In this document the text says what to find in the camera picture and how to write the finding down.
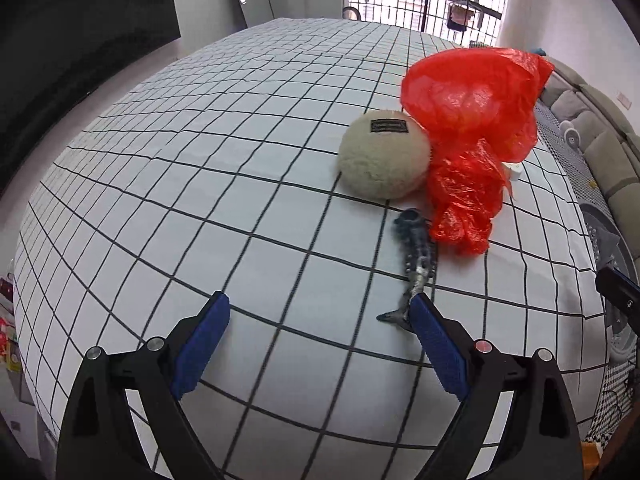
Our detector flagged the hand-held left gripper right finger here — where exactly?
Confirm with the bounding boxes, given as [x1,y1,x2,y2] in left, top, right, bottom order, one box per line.
[407,292,586,480]

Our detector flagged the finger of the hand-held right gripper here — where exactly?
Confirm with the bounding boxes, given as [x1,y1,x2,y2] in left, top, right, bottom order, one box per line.
[595,266,640,311]

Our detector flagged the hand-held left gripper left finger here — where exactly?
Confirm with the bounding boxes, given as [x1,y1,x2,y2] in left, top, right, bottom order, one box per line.
[56,290,232,480]

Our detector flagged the grey perforated basket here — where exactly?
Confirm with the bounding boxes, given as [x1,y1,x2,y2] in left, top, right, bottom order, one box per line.
[580,202,636,366]

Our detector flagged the grey toy shark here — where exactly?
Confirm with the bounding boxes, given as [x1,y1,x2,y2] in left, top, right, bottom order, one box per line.
[376,210,437,333]

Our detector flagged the beige round plush cushion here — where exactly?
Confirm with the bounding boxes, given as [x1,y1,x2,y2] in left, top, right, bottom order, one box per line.
[338,108,432,197]

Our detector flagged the red plastic bag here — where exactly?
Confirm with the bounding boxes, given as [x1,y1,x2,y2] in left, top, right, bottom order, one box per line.
[401,46,556,256]

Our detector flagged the grey sofa with houndstooth cover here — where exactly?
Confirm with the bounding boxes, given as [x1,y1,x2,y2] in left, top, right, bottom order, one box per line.
[532,52,640,446]

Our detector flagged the small white fan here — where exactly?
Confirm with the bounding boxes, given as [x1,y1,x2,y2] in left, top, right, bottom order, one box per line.
[559,121,583,148]

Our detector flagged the red yellow packets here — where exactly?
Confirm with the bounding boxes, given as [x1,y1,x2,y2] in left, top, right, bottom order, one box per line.
[0,260,23,376]

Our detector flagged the white grid tablecloth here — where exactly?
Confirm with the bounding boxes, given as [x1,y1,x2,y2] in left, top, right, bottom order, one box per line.
[12,17,608,480]

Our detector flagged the drying rack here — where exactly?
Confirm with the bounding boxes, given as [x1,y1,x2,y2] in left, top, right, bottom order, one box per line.
[446,2,478,33]

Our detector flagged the black television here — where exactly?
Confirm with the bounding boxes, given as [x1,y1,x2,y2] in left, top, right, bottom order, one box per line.
[0,0,182,201]

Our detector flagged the window grille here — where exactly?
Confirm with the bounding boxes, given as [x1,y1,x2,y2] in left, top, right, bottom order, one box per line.
[345,0,511,48]

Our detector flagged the white cabinet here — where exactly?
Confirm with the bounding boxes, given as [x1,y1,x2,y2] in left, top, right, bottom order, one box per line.
[302,0,346,20]

